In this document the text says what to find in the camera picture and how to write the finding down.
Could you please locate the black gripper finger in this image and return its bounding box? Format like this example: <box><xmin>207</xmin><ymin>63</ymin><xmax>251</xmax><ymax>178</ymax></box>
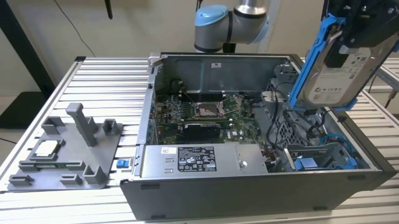
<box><xmin>324</xmin><ymin>44</ymin><xmax>348</xmax><ymax>69</ymax></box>

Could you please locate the hard disk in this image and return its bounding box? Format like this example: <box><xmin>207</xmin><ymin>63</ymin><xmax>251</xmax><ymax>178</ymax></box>
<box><xmin>289</xmin><ymin>13</ymin><xmax>399</xmax><ymax>113</ymax></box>

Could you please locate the grey metal disk bay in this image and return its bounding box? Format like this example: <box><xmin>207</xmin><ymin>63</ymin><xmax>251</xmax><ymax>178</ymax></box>
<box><xmin>285</xmin><ymin>141</ymin><xmax>357</xmax><ymax>172</ymax></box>

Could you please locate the green motherboard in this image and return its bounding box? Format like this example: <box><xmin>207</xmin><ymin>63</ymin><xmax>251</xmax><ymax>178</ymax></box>
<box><xmin>155</xmin><ymin>92</ymin><xmax>272</xmax><ymax>147</ymax></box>

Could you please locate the blue carrier in bay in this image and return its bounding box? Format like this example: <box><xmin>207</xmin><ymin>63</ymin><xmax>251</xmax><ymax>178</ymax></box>
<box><xmin>294</xmin><ymin>158</ymin><xmax>357</xmax><ymax>171</ymax></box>

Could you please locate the CPU socket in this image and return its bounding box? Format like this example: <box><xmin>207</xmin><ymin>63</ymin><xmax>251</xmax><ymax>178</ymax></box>
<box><xmin>193</xmin><ymin>100</ymin><xmax>226</xmax><ymax>118</ymax></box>

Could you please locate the silver power supply unit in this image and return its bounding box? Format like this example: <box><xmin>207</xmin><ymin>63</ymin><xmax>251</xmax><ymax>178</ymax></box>
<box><xmin>139</xmin><ymin>144</ymin><xmax>270</xmax><ymax>178</ymax></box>

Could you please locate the black open PC case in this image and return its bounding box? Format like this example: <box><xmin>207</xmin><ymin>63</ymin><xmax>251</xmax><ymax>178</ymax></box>
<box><xmin>121</xmin><ymin>52</ymin><xmax>399</xmax><ymax>221</ymax></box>

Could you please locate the grey plastic parts rack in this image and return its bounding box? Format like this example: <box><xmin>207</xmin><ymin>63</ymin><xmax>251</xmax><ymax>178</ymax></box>
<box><xmin>6</xmin><ymin>102</ymin><xmax>126</xmax><ymax>192</ymax></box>

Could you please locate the silver CPU chip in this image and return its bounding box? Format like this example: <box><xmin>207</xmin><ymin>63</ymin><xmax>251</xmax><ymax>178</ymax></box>
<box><xmin>34</xmin><ymin>140</ymin><xmax>65</xmax><ymax>160</ymax></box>

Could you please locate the black wire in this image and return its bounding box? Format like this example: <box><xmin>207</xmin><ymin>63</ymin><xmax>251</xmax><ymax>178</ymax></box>
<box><xmin>266</xmin><ymin>92</ymin><xmax>284</xmax><ymax>150</ymax></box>

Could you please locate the blue wire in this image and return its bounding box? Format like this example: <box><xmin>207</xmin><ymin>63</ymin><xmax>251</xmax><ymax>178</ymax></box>
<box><xmin>321</xmin><ymin>133</ymin><xmax>354</xmax><ymax>161</ymax></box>

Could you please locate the thin black wall cable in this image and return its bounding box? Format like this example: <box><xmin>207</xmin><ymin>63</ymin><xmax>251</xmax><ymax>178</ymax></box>
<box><xmin>53</xmin><ymin>0</ymin><xmax>97</xmax><ymax>58</ymax></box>

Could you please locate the black stand post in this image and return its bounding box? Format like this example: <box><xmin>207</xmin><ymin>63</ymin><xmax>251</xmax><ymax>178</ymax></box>
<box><xmin>0</xmin><ymin>0</ymin><xmax>58</xmax><ymax>129</ymax></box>

